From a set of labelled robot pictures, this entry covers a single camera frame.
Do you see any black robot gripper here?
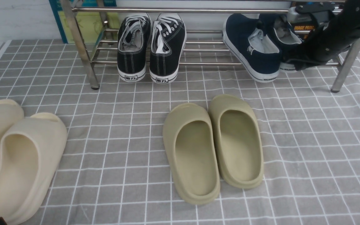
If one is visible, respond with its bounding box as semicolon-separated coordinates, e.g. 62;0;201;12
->
284;0;360;70

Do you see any navy slip-on shoe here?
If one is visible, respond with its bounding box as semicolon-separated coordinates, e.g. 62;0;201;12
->
222;14;282;83
259;13;304;72

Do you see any stainless steel shoe rack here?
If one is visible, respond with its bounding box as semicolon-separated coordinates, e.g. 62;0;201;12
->
60;0;360;93

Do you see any black book orange text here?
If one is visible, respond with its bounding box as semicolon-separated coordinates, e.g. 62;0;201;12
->
292;2;321;39

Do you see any grey checked tablecloth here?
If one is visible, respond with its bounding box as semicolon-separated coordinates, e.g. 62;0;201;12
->
0;40;360;225

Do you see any right olive foam slipper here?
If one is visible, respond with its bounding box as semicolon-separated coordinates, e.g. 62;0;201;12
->
208;94;264;189

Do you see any olive foam slipper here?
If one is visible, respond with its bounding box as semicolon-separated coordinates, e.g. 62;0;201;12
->
162;103;220;205
208;94;264;189

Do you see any right black canvas sneaker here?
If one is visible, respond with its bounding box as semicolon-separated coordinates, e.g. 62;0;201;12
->
149;13;187;84

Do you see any black canvas sneaker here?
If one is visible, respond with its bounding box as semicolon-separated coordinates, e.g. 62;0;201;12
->
117;13;151;83
149;13;187;84

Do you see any left olive foam slipper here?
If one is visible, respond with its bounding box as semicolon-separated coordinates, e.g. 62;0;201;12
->
162;103;220;205

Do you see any left black canvas sneaker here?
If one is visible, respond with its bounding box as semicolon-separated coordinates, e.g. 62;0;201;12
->
117;13;151;83

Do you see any right cream foam slipper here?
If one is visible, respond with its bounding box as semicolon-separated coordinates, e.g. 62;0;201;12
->
0;112;68;225

